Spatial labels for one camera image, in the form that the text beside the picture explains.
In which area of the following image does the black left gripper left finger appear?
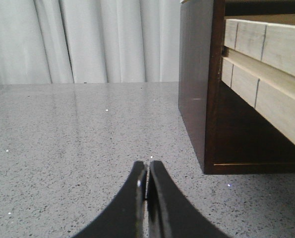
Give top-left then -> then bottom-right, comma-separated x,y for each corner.
75,161 -> 147,238

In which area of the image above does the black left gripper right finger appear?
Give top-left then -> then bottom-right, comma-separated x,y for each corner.
147,161 -> 227,238

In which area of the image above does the wooden drawer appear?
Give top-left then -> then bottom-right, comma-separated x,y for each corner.
222,17 -> 295,145

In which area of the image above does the dark wooden drawer cabinet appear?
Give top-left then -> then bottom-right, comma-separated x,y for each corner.
178,0 -> 295,175

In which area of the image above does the white pleated curtain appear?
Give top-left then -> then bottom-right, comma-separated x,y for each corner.
0,0 -> 180,84

